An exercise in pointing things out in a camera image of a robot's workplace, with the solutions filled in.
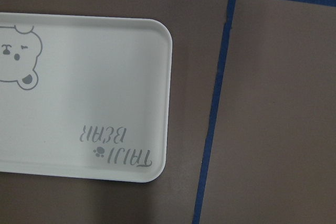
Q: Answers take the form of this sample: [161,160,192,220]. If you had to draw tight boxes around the white bear print tray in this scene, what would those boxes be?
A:
[1,13,173,183]

